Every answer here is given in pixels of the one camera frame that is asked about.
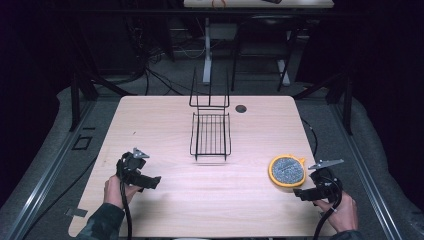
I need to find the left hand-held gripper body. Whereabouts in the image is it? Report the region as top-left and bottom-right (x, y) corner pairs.
(115, 147), (151, 186)

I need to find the white background desk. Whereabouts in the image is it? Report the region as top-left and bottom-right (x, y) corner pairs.
(183, 0), (335, 86)

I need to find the black tape square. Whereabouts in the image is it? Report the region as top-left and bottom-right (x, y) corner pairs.
(71, 134), (94, 151)

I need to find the black chair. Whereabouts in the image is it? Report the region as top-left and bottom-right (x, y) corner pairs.
(230, 14), (295, 93)

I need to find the black horizontal frame bar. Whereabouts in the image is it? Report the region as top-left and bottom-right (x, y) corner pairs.
(56, 8), (368, 18)

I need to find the person's left hand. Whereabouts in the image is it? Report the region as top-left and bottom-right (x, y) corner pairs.
(103, 174), (143, 210)

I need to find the aluminium floor rail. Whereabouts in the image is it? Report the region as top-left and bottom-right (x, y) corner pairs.
(329, 103), (405, 240)
(4, 99), (98, 240)

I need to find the black wire rack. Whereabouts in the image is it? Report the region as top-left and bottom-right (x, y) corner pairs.
(188, 65), (233, 162)

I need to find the black metal frame post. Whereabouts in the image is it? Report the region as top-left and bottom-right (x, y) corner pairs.
(69, 72), (82, 132)

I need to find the yellow plate with grey sponge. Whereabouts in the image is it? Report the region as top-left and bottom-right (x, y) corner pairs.
(267, 153), (307, 194)

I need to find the tangle of background cables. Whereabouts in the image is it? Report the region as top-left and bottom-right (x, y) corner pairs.
(122, 16), (208, 98)

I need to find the person's right hand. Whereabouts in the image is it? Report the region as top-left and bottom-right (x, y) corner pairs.
(313, 191), (360, 233)

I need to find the thin black floor cable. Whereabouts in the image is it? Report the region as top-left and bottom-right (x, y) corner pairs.
(300, 117), (319, 158)

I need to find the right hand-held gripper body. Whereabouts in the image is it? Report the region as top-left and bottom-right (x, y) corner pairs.
(307, 158), (345, 205)

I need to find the grey tape piece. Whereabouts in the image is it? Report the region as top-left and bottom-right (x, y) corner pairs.
(65, 207), (89, 219)

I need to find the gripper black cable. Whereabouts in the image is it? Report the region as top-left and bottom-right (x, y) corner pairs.
(312, 176), (344, 240)
(119, 181), (134, 240)

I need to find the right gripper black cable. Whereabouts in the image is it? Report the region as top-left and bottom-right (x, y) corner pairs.
(312, 176), (344, 240)

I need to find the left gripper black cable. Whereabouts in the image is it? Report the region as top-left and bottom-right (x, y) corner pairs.
(119, 181), (134, 240)

